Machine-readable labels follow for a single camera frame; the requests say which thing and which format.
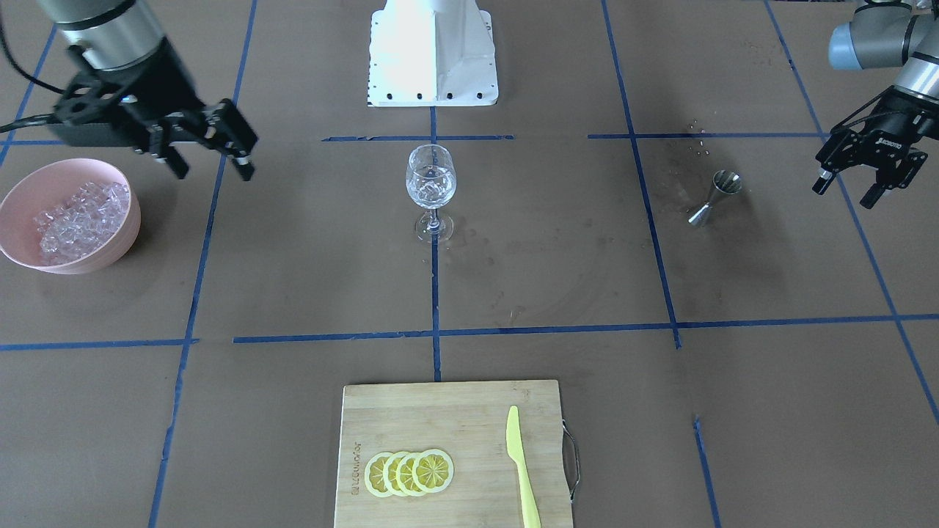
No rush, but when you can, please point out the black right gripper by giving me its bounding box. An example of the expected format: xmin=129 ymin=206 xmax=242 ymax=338
xmin=110 ymin=39 xmax=259 ymax=183

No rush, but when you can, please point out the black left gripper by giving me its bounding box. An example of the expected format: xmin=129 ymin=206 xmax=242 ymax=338
xmin=812 ymin=87 xmax=938 ymax=208

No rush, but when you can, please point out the steel cocktail jigger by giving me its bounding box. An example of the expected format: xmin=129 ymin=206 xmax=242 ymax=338
xmin=687 ymin=169 xmax=742 ymax=227

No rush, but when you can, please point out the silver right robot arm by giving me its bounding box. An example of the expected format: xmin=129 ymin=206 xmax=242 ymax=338
xmin=40 ymin=1 xmax=257 ymax=181

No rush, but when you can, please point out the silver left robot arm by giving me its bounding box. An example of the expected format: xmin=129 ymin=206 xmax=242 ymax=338
xmin=813 ymin=1 xmax=938 ymax=208

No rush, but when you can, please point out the clear ice cubes pile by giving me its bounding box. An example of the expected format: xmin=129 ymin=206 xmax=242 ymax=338
xmin=33 ymin=183 xmax=131 ymax=266

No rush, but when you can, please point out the clear wine glass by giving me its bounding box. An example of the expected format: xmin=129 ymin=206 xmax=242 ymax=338
xmin=406 ymin=144 xmax=457 ymax=244

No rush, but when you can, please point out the pink bowl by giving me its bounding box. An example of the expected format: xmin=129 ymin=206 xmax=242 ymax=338
xmin=1 ymin=159 xmax=141 ymax=275

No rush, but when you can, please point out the lemon slice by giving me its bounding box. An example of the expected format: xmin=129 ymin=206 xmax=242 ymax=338
xmin=365 ymin=452 xmax=394 ymax=498
xmin=412 ymin=448 xmax=455 ymax=494
xmin=395 ymin=453 xmax=425 ymax=497
xmin=382 ymin=451 xmax=410 ymax=496

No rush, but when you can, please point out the bamboo cutting board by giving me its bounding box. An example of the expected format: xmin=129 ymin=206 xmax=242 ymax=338
xmin=333 ymin=380 xmax=574 ymax=527

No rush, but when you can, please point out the yellow plastic knife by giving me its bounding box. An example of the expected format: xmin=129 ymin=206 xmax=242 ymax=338
xmin=504 ymin=406 xmax=542 ymax=527

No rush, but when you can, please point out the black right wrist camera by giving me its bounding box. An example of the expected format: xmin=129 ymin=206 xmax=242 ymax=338
xmin=47 ymin=44 xmax=148 ymax=148

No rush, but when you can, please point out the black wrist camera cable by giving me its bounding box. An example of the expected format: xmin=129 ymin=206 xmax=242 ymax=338
xmin=0 ymin=22 xmax=67 ymax=134

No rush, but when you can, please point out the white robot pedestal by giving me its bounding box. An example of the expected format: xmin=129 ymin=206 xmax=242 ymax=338
xmin=367 ymin=1 xmax=500 ymax=108

